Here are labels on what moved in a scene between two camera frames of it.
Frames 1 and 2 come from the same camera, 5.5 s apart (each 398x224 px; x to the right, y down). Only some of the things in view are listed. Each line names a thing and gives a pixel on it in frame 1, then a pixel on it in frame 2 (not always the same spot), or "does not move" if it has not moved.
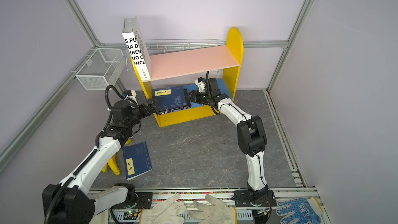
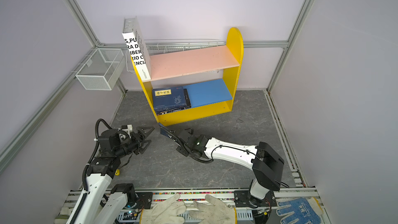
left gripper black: [147, 112] → [139, 141]
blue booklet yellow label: [137, 159] → [164, 131]
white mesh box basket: [101, 69] does not move
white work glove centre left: [167, 212] does not move
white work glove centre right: [215, 212] does not move
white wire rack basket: [158, 46] does not move
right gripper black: [195, 97] → [179, 149]
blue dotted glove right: [306, 210] does not move
